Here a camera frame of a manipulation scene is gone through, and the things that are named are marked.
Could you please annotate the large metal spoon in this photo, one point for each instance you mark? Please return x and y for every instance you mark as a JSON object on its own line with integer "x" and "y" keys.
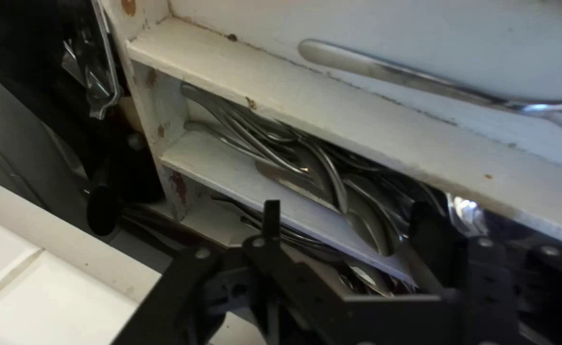
{"x": 405, "y": 76}

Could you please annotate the drawer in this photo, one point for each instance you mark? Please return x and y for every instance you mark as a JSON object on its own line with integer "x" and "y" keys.
{"x": 12, "y": 143}

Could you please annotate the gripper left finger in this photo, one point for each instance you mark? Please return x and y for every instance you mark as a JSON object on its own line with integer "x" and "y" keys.
{"x": 185, "y": 282}

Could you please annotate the shiny metal utensil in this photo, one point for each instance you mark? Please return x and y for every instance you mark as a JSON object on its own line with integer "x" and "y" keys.
{"x": 99, "y": 72}

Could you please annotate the heap of metal cutlery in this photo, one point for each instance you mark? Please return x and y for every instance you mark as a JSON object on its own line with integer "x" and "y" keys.
{"x": 304, "y": 238}

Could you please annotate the white cutlery tray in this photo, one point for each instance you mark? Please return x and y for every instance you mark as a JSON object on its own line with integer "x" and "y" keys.
{"x": 357, "y": 129}

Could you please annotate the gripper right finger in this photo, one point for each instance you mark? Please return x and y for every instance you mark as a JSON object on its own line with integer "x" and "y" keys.
{"x": 494, "y": 287}

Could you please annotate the heap of metal spoons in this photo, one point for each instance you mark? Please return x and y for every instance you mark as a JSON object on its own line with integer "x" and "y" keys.
{"x": 319, "y": 172}

